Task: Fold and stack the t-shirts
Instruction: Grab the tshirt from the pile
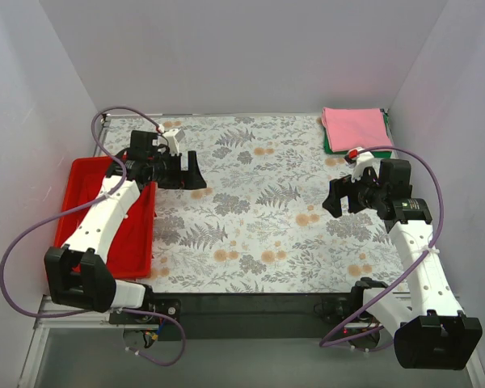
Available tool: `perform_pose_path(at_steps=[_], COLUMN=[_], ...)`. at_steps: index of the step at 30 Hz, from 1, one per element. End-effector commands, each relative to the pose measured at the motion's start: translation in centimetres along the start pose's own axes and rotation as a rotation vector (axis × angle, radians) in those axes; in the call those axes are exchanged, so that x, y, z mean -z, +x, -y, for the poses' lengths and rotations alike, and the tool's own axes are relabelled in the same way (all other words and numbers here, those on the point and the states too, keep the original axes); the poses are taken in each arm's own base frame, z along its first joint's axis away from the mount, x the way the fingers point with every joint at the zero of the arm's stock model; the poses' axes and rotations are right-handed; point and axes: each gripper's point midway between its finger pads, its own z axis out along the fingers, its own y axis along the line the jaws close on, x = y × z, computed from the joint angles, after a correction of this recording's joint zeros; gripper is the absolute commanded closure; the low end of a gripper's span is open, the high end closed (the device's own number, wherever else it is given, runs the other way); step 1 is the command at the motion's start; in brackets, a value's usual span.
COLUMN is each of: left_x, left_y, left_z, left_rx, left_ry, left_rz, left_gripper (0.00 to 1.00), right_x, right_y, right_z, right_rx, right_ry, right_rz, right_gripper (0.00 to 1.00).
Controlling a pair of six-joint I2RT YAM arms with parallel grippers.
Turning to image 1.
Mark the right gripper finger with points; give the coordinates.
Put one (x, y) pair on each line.
(332, 203)
(354, 205)

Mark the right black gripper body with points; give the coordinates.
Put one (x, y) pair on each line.
(348, 196)

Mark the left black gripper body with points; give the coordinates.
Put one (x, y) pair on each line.
(184, 171)

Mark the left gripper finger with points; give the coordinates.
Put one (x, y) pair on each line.
(193, 166)
(194, 184)

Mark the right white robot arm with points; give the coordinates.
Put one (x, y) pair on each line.
(429, 327)

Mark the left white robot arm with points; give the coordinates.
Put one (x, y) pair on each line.
(77, 271)

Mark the green folded t shirt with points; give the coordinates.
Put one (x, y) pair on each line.
(329, 147)

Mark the pink folded t shirt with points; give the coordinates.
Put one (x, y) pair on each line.
(355, 127)

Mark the floral patterned table mat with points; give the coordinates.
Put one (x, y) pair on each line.
(259, 225)

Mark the red plastic tray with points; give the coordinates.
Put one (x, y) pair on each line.
(130, 254)

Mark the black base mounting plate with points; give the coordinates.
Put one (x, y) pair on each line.
(227, 316)

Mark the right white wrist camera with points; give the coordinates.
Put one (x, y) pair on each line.
(358, 159)

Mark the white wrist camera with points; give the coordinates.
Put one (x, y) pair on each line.
(358, 159)
(173, 138)

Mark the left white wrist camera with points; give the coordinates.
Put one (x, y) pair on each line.
(173, 138)

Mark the aluminium frame rail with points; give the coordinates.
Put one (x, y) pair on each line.
(68, 319)

